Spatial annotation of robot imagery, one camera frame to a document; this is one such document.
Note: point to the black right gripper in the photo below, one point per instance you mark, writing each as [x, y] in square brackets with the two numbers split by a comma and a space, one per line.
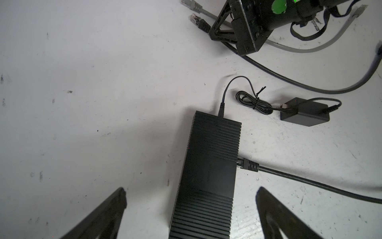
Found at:
[253, 21]

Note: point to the black network switch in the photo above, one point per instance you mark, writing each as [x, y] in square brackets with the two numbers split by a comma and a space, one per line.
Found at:
[204, 202]

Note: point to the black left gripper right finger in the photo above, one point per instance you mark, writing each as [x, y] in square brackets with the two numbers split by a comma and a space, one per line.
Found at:
[277, 220]

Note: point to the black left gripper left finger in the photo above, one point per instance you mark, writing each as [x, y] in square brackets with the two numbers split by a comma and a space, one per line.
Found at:
[104, 221]

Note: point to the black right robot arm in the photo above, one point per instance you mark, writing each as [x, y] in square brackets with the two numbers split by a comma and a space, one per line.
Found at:
[222, 29]

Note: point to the black power adapter with cable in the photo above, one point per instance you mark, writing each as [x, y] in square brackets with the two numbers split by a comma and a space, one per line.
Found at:
[300, 111]

